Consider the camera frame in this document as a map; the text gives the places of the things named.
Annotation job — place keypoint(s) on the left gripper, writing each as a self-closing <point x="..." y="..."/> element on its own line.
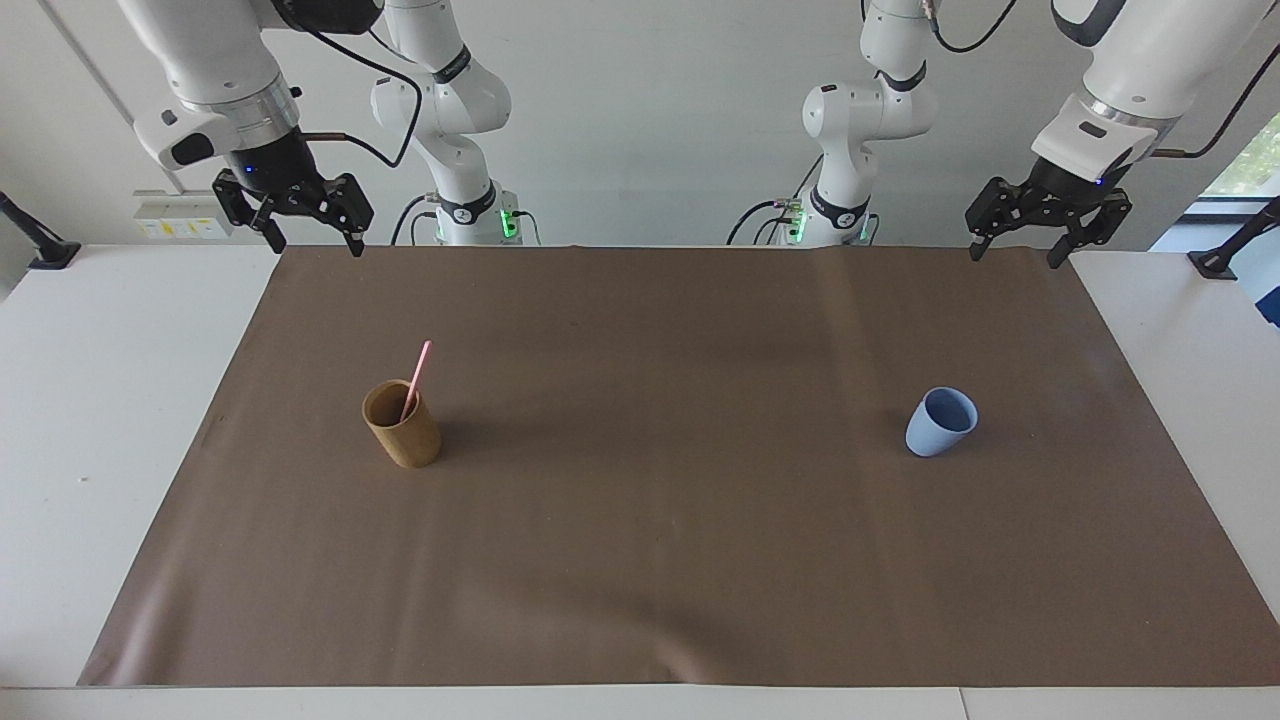
<point x="1070" y="192"/>

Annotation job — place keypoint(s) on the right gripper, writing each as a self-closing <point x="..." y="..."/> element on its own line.
<point x="275" y="165"/>

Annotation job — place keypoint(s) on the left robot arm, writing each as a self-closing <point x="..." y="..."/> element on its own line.
<point x="1150" y="60"/>

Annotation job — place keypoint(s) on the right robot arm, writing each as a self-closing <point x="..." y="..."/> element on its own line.
<point x="215" y="60"/>

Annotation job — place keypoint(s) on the pink chopstick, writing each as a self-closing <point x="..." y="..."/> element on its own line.
<point x="419" y="372"/>

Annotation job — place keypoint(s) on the blue cup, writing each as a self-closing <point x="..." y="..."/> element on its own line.
<point x="938" y="425"/>

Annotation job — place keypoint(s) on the brown cup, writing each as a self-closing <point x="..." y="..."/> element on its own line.
<point x="405" y="440"/>

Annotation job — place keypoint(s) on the black stand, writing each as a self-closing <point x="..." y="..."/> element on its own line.
<point x="35" y="245"/>
<point x="1235" y="245"/>

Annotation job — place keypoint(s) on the window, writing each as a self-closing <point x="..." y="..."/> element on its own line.
<point x="1250" y="165"/>

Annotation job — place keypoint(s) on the white wall socket strip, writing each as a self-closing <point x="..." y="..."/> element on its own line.
<point x="180" y="218"/>

